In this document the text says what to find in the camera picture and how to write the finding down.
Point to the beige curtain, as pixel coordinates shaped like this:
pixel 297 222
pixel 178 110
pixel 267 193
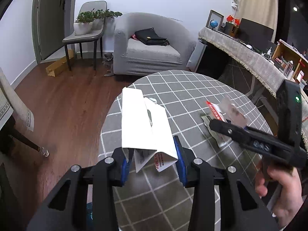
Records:
pixel 264 12

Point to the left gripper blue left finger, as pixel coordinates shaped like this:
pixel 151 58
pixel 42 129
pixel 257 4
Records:
pixel 125 170

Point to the grey cat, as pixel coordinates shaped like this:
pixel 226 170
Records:
pixel 108 63

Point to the beige fringed desk cloth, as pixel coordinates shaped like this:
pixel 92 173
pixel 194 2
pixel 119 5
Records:
pixel 221 50

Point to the black handbag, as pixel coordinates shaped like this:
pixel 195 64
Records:
pixel 150 38

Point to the framed picture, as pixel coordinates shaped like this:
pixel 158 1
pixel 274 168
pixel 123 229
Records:
pixel 216 16

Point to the white security camera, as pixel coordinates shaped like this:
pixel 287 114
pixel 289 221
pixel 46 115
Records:
pixel 235 4

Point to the beige patterned tablecloth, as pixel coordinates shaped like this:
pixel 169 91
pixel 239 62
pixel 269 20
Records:
pixel 10 102

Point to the red white paper box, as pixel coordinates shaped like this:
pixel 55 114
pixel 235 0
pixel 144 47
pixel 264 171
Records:
pixel 225 111

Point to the grey armchair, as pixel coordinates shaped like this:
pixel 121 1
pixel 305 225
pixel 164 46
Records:
pixel 132 57

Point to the small blue globe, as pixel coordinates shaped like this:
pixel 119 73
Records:
pixel 213 24

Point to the dark wooden table leg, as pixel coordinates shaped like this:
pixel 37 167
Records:
pixel 20 137

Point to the person's right hand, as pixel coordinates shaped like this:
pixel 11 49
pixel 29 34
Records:
pixel 290 199

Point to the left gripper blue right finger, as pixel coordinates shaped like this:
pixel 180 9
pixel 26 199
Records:
pixel 180 164

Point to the white potted plant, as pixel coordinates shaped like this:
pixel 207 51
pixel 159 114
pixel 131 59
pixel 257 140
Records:
pixel 92 20

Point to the grey green door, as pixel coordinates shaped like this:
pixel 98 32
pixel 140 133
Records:
pixel 52 21

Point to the flat cardboard box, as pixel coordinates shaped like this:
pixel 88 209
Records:
pixel 60 65

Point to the black computer monitor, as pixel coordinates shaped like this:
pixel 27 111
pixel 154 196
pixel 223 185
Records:
pixel 254 34

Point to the wooden desk organizer shelf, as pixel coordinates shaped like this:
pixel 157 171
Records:
pixel 290 62

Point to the grey dining chair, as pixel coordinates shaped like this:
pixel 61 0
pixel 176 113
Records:
pixel 94 36

